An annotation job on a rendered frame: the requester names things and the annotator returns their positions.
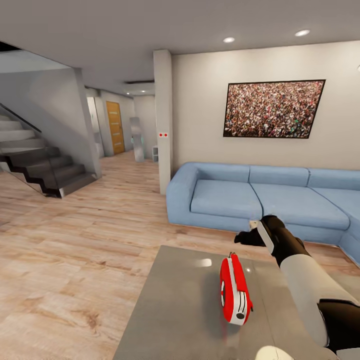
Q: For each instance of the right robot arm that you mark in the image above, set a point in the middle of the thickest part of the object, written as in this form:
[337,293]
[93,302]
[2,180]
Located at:
[330,315]

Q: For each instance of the stairs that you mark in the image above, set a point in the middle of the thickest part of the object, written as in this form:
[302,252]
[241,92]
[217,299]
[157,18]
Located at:
[24,153]

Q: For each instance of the picture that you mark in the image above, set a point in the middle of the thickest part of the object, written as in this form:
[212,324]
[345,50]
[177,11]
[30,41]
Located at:
[272,109]

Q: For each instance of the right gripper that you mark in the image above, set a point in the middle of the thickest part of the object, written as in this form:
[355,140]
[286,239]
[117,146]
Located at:
[248,238]

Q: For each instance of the sofa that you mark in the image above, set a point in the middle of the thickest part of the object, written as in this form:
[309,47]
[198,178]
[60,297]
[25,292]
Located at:
[317,205]

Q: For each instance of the coffee table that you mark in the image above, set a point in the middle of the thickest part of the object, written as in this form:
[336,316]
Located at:
[179,313]

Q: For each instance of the standing mirror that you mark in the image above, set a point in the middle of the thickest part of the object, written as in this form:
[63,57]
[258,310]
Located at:
[137,139]

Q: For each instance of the radio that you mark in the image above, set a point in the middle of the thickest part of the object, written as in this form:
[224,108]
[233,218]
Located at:
[235,297]

